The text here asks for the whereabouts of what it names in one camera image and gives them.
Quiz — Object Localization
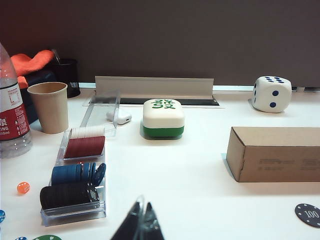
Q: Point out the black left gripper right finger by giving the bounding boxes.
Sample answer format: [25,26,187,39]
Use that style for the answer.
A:
[143,201,166,240]

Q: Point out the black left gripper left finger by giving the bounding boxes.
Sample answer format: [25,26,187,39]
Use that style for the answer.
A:
[109,194,146,240]

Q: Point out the black hundred poker chip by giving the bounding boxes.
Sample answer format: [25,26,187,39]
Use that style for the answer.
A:
[294,202,320,229]

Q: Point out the clear acrylic chip tray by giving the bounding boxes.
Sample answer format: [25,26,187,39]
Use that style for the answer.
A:
[39,127,107,228]

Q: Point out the row of black poker chips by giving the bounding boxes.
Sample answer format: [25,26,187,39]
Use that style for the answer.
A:
[39,183,100,210]

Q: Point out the row of blue poker chips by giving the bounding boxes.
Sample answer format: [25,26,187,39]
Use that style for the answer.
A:
[51,162,107,187]

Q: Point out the green twenty poker chip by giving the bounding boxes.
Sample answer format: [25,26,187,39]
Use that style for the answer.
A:
[32,234,63,240]

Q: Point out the row of red poker chips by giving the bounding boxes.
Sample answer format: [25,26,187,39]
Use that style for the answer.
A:
[63,135,106,160]

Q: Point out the row of white poker chips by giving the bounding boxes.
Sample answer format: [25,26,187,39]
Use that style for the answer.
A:
[69,126,105,140]

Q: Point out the long brown cardboard box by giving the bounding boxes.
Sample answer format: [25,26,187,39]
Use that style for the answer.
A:
[226,126,320,183]

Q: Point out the white earbuds case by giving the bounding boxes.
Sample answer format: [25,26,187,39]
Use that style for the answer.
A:
[106,109,133,126]

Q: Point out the white green mahjong tile toy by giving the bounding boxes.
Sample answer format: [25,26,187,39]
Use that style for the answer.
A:
[139,98,186,140]

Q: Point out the small orange die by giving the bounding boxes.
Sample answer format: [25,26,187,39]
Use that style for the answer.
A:
[16,181,31,195]

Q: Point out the clear acrylic tray lid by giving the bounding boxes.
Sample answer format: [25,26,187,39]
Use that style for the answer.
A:
[79,89,121,138]

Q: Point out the beige paper cup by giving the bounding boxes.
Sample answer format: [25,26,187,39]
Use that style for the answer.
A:
[26,81,69,135]

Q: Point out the clear water bottle red label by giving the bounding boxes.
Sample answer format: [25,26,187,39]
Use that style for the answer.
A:
[0,41,33,160]

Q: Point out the black mesh pen holder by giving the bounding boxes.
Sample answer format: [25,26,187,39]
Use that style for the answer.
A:
[49,58,81,99]

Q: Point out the large white foam die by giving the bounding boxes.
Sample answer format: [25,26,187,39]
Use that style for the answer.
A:
[251,76,293,114]

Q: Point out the clear plastic ruler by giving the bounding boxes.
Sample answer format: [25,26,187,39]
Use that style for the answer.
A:
[51,48,63,66]

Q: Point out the orange fleece cloth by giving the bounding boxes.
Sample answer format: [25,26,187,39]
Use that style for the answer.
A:
[9,49,55,88]

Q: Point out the brown fabric desk partition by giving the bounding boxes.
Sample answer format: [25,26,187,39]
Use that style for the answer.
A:
[0,0,320,92]

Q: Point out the grey cable slot flap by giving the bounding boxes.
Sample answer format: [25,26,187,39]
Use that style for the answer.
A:
[94,75,215,100]

